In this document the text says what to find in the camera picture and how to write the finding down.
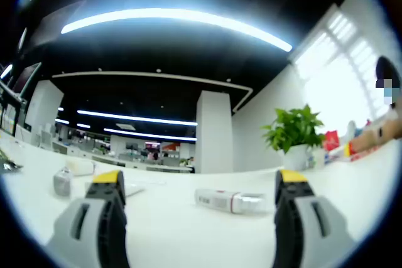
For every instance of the green potted plant white pot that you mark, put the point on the green potted plant white pot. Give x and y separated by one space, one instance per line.
293 133

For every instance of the white skincare tube red label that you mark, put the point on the white skincare tube red label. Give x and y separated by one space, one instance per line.
220 200

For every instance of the long ceiling light strip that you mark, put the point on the long ceiling light strip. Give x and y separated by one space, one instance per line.
176 15

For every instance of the white skincare jar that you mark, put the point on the white skincare jar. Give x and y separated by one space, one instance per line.
81 167

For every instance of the white square pillar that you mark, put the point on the white square pillar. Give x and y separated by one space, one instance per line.
214 133

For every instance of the white paper sheet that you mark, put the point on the white paper sheet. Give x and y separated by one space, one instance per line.
138 188

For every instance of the small grey skincare bottle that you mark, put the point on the small grey skincare bottle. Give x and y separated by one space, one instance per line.
61 183

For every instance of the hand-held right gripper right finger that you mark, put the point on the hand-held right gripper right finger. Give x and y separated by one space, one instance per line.
323 233

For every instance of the red box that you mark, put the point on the red box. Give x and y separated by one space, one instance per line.
332 141

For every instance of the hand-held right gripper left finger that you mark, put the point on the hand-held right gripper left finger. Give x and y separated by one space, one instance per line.
78 233

